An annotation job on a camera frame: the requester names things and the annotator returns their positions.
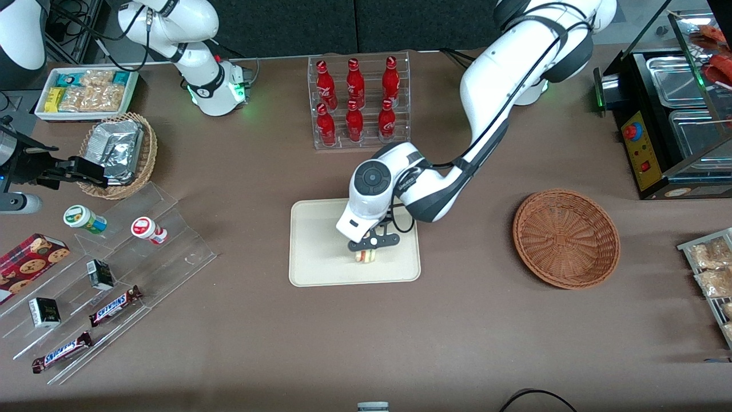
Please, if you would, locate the clear bag of snacks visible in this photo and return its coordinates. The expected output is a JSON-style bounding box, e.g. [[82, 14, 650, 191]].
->
[[695, 268, 732, 298], [689, 237, 732, 271]]

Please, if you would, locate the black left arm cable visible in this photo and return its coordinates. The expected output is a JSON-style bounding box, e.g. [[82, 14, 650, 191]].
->
[[389, 14, 595, 235]]

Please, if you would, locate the clear acrylic stepped display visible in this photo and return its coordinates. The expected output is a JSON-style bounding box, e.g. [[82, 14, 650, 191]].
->
[[0, 181, 218, 386]]

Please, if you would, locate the black base cable bundle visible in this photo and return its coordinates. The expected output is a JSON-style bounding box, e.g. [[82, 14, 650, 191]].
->
[[440, 49, 476, 68]]

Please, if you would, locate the red plaid cookie box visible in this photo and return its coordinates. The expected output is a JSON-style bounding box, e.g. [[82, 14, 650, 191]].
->
[[0, 233, 71, 305]]

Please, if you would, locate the steel warmer pan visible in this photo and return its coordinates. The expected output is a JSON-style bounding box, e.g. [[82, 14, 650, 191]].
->
[[668, 109, 732, 162], [646, 56, 715, 108]]

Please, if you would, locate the clear bag of crackers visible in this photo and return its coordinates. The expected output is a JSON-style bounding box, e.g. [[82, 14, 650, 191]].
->
[[80, 70, 115, 88], [83, 85, 126, 112], [59, 86, 86, 112]]

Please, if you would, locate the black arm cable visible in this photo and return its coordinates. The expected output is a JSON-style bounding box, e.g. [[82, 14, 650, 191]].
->
[[389, 14, 595, 235], [49, 0, 155, 72]]

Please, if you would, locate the brown round wicker basket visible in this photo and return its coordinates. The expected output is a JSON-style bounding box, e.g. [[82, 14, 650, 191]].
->
[[512, 189, 621, 290]]

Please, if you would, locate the black table cable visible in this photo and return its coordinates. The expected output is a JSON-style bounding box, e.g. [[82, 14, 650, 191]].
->
[[499, 389, 578, 412]]

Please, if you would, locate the green lid yogurt cup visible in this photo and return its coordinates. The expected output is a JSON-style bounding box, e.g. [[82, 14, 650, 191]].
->
[[63, 204, 108, 235]]

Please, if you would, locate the cream plastic tray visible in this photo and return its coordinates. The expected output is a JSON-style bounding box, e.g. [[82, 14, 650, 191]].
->
[[289, 195, 421, 287]]

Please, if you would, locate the grey wire tray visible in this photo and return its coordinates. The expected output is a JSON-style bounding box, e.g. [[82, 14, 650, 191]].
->
[[677, 228, 732, 350]]

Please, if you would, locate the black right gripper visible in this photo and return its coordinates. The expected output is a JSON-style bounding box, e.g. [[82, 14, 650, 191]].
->
[[0, 116, 109, 191]]

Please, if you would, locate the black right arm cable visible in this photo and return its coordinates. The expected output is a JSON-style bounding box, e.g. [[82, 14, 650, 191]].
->
[[49, 0, 155, 72]]

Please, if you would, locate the small black carton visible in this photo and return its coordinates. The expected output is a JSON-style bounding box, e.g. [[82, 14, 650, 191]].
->
[[29, 297, 62, 328], [86, 259, 116, 291]]

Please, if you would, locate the white rectangular snack tray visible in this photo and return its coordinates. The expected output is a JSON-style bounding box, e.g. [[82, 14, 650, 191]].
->
[[34, 67, 140, 122]]

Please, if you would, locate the red lid yogurt cup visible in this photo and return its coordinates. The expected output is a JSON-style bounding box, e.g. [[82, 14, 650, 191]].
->
[[130, 216, 169, 245]]

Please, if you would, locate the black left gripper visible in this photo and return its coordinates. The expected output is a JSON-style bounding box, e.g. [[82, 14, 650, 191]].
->
[[348, 220, 400, 260]]

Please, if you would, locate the red packaged food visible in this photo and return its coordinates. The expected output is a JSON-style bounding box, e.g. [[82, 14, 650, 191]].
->
[[689, 23, 732, 86]]

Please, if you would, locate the tan wicker basket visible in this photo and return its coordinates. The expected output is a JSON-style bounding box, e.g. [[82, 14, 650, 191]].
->
[[77, 112, 158, 200]]

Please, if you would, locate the brown Snickers bar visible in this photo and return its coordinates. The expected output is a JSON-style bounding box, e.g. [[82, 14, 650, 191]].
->
[[31, 331, 93, 374], [89, 285, 144, 328]]

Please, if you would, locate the red cola bottle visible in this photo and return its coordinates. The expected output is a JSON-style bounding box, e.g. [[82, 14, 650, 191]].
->
[[378, 99, 397, 142], [345, 58, 366, 109], [316, 60, 338, 110], [345, 100, 364, 144], [316, 103, 337, 147], [382, 56, 401, 106]]

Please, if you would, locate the black food warmer cabinet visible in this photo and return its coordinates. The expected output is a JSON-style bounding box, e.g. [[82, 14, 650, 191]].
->
[[593, 0, 732, 201]]

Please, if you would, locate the clear acrylic bottle rack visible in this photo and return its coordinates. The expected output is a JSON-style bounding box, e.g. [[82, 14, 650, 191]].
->
[[308, 51, 411, 150]]

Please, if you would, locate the silver foil packet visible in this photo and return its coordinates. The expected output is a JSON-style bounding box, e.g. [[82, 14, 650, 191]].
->
[[86, 120, 145, 187]]

